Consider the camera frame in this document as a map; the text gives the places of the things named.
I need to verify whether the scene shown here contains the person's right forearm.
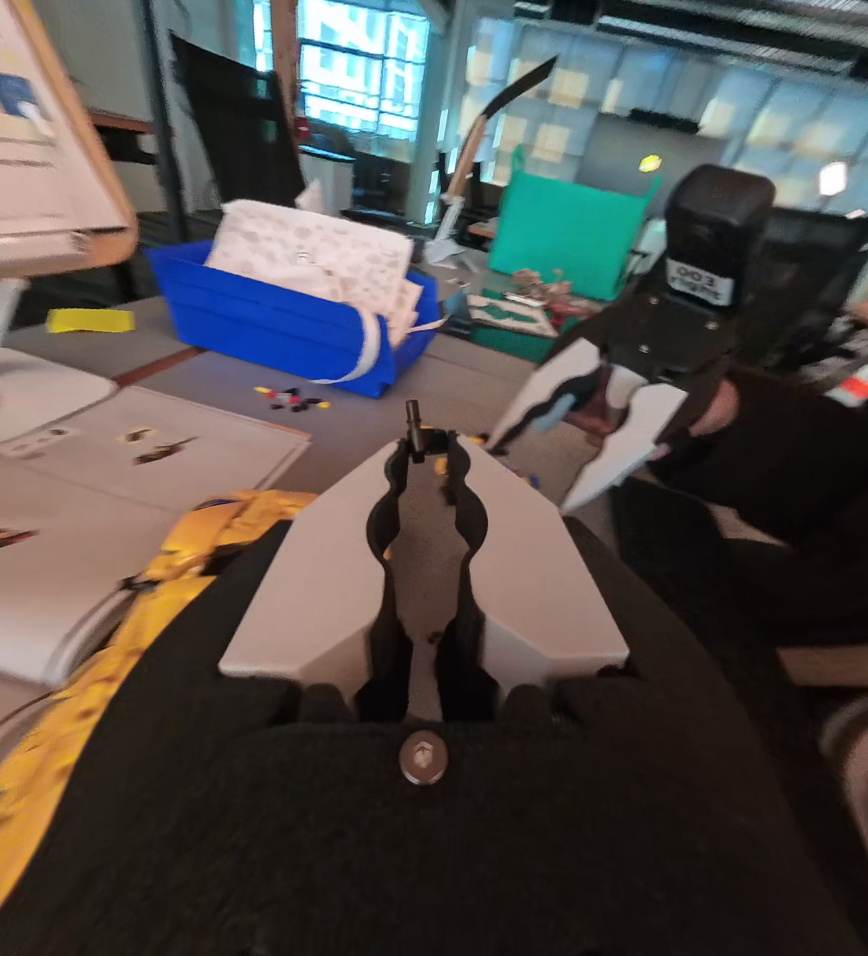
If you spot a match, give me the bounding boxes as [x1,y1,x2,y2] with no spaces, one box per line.
[658,366,868,546]

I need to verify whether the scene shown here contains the brown toy model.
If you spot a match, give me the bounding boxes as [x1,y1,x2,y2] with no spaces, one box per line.
[508,267,603,318]

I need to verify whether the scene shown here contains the large grid window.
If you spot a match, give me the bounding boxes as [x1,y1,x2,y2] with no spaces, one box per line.
[295,0,431,139]

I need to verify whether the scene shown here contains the black mesh office chair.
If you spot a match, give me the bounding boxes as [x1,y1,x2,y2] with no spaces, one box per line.
[762,205,868,359]

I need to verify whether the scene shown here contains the white printed paper bag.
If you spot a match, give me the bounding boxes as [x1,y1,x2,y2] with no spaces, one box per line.
[204,198,450,385]

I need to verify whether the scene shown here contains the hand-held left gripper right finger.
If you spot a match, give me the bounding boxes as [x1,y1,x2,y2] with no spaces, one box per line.
[455,435,630,693]

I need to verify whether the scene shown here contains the black toy connector piece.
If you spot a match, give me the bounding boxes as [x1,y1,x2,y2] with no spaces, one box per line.
[402,399,450,466]

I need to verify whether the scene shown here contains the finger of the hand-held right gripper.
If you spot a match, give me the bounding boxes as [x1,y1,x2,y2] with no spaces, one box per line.
[559,382,690,516]
[485,338,603,454]

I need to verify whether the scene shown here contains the person's right hand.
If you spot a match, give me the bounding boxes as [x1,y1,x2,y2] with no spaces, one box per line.
[690,379,743,442]

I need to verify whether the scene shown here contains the green plastic bin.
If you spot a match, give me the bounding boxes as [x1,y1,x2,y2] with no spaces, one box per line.
[470,290,563,363]

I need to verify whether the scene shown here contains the yellow toy brick car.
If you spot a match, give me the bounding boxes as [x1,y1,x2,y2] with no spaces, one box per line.
[0,489,315,956]

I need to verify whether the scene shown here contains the blue plastic bin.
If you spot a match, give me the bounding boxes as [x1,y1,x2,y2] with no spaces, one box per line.
[144,239,441,399]

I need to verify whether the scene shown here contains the teal storage box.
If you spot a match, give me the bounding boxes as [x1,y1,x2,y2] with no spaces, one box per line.
[488,145,664,303]

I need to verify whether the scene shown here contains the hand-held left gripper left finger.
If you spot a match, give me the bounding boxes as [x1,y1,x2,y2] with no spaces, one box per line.
[217,439,408,686]

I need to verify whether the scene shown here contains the yellow sticky note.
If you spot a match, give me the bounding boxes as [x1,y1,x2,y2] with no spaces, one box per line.
[45,308,136,335]

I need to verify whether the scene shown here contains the open instruction booklet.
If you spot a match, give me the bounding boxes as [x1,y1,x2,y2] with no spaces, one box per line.
[0,384,311,811]

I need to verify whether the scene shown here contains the scattered colourful toy pieces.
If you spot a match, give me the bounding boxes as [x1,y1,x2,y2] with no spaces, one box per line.
[254,384,332,413]
[434,429,543,490]

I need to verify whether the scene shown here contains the black monitor panel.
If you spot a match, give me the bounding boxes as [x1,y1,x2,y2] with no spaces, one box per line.
[168,33,308,218]

